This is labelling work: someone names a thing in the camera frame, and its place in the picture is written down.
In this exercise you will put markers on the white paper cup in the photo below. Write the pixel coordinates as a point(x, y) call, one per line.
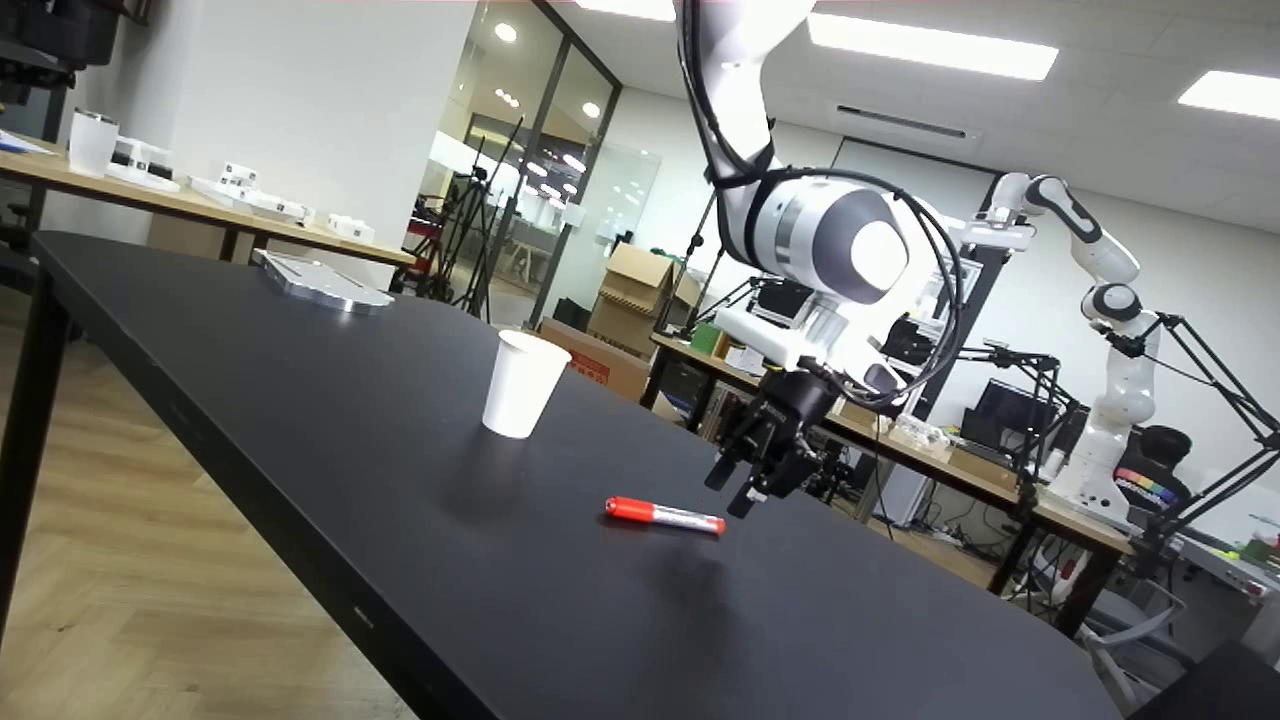
point(522, 386)

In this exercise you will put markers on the aluminium mounting plate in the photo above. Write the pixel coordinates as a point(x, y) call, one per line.
point(322, 281)

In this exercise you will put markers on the red marker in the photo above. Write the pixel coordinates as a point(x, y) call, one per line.
point(660, 514)

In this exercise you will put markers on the wooden desk with equipment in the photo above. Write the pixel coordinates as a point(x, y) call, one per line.
point(962, 463)

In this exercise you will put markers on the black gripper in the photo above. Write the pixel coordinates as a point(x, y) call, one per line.
point(802, 409)

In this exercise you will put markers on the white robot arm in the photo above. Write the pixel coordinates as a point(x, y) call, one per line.
point(802, 224)

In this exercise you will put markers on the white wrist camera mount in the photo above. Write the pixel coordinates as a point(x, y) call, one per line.
point(802, 326)

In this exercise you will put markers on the rectangular ceiling light panel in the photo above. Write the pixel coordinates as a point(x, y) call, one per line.
point(935, 45)
point(1234, 93)

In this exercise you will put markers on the white plastic container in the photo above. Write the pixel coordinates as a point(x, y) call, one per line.
point(88, 142)

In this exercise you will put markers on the stacked tan cardboard boxes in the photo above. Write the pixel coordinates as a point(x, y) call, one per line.
point(629, 303)

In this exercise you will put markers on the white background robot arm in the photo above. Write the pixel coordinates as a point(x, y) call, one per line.
point(1114, 305)

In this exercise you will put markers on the long wooden workbench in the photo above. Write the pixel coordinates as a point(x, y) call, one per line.
point(200, 206)

